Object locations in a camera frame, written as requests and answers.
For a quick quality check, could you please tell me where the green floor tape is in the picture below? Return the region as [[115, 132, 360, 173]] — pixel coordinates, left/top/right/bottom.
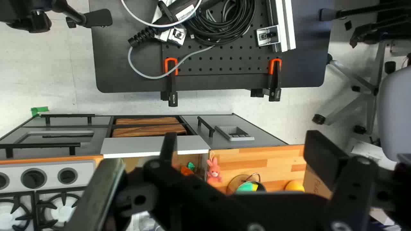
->
[[29, 106, 50, 118]]

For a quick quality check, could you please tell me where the aluminium extrusion bar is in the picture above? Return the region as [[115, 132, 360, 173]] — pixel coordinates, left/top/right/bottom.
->
[[255, 0, 297, 54]]

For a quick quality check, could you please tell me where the wooden toy kitchen unit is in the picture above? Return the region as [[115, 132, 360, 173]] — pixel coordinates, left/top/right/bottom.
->
[[0, 111, 335, 231]]

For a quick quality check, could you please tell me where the black office chair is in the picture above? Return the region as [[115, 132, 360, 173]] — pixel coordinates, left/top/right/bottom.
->
[[318, 0, 411, 48]]

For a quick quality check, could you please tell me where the white sink basin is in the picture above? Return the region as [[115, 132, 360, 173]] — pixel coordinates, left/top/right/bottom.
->
[[100, 134, 213, 184]]

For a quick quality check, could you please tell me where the black pegboard table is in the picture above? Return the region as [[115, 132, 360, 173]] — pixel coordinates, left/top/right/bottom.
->
[[88, 0, 331, 93]]

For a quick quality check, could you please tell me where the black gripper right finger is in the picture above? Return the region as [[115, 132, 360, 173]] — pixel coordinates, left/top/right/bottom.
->
[[303, 129, 378, 231]]

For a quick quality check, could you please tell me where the orange black bar clamp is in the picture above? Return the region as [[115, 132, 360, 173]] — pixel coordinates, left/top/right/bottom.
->
[[159, 56, 179, 107], [249, 56, 283, 102]]

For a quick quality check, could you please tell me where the grey office chair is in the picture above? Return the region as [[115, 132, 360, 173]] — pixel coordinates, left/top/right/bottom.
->
[[310, 37, 411, 163]]

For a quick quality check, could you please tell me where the black power plug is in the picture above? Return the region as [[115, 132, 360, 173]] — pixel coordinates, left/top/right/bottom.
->
[[127, 24, 161, 46]]

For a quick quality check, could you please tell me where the black camera tripod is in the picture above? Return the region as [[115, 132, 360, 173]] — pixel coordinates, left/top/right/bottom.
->
[[0, 0, 114, 34]]

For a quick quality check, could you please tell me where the green yellow sponge toy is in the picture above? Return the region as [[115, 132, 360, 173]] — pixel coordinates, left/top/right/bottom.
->
[[235, 181, 260, 195]]

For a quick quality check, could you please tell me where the black cable bundle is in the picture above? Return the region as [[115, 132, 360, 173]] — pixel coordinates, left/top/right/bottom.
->
[[183, 0, 256, 46]]

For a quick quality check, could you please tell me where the white cable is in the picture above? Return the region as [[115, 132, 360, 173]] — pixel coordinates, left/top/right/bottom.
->
[[119, 0, 215, 81]]

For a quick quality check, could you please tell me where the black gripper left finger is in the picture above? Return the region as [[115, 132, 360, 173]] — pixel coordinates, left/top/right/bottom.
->
[[143, 132, 223, 215]]

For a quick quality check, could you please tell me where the silver metal pot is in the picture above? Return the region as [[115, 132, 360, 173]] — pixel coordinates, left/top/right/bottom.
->
[[224, 172, 267, 196]]

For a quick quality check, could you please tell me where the black burner stove top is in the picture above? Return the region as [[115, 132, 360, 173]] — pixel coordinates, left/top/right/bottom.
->
[[0, 159, 102, 231]]

